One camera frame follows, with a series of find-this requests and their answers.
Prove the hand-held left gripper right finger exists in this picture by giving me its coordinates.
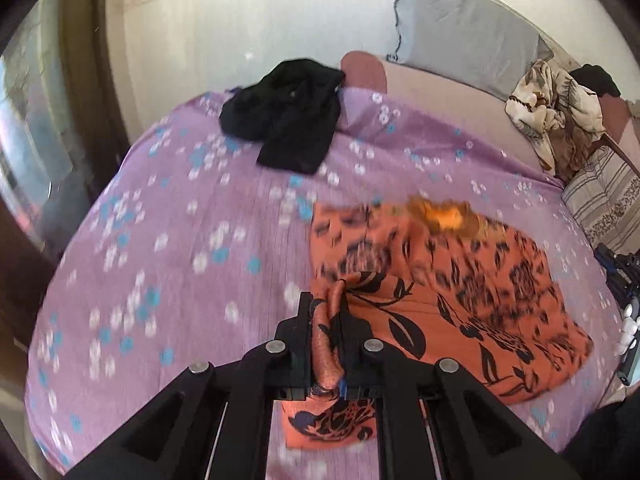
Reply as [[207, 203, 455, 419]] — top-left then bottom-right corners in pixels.
[[338, 292, 581, 480]]

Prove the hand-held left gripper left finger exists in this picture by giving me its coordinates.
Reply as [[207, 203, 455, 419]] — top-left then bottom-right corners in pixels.
[[65, 290, 315, 480]]

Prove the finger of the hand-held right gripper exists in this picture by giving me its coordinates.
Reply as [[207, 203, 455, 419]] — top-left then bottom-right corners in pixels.
[[594, 243, 626, 293]]

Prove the orange floral shirt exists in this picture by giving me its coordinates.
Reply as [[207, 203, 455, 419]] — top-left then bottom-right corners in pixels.
[[280, 195, 596, 453]]

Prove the striped floral cushion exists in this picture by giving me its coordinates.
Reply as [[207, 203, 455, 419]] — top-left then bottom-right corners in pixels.
[[561, 146, 640, 256]]

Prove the person's dark clothing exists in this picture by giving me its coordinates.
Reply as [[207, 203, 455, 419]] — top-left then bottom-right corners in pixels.
[[562, 400, 640, 480]]

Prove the pink sofa backrest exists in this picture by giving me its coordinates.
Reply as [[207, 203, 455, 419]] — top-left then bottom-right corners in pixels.
[[597, 95, 640, 161]]

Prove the purple floral bedsheet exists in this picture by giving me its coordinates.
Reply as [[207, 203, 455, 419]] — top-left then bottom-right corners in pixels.
[[25, 87, 626, 480]]

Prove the beige floral blanket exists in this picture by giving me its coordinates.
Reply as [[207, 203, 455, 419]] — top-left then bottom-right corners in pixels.
[[504, 59, 607, 183]]

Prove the black cloth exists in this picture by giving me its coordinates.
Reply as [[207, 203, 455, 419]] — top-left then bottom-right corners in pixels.
[[570, 64, 622, 98]]

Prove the pink beige mattress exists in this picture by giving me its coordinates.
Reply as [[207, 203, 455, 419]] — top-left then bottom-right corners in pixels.
[[340, 50, 563, 186]]

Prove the black garment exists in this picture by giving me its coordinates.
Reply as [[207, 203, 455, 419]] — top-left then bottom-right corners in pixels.
[[218, 58, 347, 176]]

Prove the grey pillow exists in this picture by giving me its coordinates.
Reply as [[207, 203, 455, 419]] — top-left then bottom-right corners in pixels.
[[385, 0, 555, 101]]

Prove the wooden stained glass door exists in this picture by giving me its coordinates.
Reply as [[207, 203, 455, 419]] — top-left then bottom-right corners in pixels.
[[0, 0, 131, 351]]

